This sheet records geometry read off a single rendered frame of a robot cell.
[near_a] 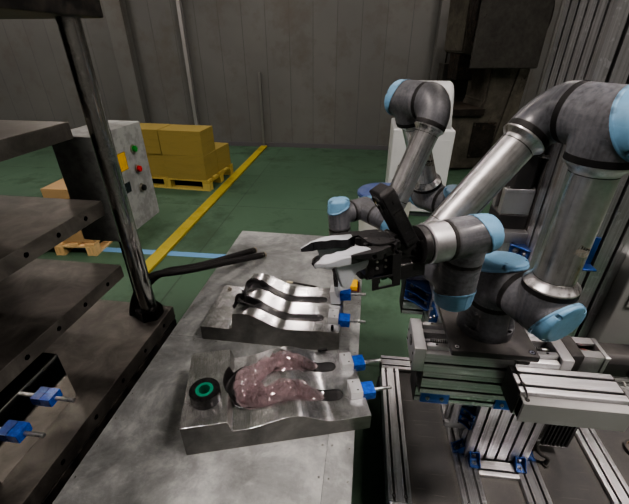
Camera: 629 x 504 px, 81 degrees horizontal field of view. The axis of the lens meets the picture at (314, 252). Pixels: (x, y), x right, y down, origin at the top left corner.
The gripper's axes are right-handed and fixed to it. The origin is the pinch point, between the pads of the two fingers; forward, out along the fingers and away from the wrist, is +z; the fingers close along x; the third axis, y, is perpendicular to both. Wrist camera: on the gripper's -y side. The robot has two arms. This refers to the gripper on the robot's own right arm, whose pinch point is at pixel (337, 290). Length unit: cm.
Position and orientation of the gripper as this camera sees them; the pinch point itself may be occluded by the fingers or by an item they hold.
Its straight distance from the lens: 139.5
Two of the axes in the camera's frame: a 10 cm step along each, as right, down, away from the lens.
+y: 9.9, -0.1, -1.6
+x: 1.4, -4.1, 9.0
